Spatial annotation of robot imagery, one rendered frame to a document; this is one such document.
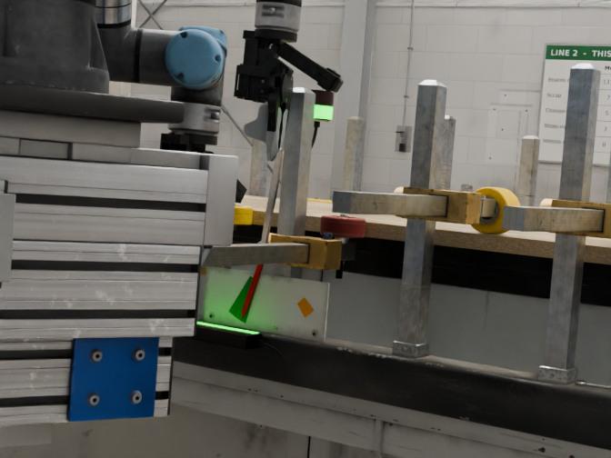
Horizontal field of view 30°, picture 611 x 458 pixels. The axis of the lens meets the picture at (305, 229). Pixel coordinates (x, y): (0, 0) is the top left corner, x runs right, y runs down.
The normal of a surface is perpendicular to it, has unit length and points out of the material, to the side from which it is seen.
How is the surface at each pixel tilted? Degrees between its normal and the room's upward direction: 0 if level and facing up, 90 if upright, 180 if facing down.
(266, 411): 90
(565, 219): 90
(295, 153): 90
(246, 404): 90
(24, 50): 72
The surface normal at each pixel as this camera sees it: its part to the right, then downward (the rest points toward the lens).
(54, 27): 0.50, -0.22
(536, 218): 0.83, 0.09
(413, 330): -0.55, 0.00
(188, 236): 0.54, 0.08
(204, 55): 0.04, 0.04
